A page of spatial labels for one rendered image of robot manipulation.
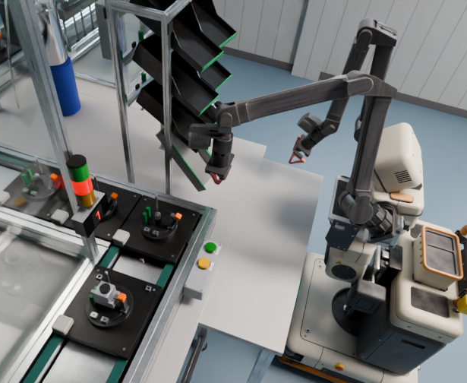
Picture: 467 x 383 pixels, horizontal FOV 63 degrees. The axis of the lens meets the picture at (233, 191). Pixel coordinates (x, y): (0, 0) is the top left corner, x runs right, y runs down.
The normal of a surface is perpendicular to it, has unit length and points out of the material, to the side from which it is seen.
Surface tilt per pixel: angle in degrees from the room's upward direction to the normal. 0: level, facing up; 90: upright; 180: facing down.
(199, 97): 25
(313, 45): 90
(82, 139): 0
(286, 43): 90
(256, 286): 0
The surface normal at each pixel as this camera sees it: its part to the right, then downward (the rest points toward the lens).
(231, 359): 0.11, -0.67
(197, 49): 0.47, -0.44
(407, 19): -0.31, 0.68
